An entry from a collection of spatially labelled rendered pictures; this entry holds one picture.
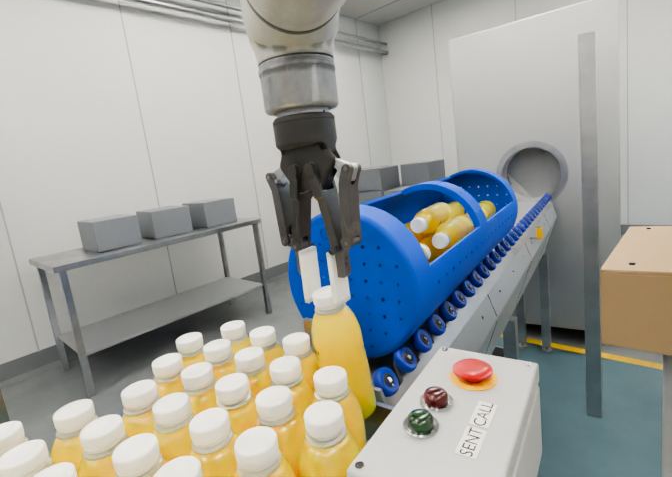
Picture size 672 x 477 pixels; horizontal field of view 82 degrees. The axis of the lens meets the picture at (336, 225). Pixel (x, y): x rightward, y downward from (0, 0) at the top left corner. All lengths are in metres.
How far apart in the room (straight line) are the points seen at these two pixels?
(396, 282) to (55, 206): 3.43
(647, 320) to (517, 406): 0.36
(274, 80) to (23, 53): 3.63
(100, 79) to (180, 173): 1.03
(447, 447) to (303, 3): 0.36
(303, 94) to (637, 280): 0.52
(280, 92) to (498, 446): 0.38
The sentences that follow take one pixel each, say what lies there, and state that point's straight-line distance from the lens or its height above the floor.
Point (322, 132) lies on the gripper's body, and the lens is 0.45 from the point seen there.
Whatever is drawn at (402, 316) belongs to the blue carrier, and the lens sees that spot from 0.68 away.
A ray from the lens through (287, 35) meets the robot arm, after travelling 0.44.
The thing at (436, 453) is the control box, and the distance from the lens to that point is 0.34.
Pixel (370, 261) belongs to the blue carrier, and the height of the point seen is 1.14.
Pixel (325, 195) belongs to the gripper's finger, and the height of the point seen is 1.28.
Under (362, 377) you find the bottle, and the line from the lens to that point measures 0.54.
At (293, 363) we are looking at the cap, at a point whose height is 1.08.
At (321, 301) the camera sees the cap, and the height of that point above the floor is 1.15.
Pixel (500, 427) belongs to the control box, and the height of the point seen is 1.10.
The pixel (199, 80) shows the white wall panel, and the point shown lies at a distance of 4.53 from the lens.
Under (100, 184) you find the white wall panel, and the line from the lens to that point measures 3.96.
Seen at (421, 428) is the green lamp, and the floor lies 1.11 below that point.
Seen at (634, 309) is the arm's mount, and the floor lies 1.06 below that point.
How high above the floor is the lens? 1.32
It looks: 9 degrees down
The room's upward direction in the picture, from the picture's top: 7 degrees counter-clockwise
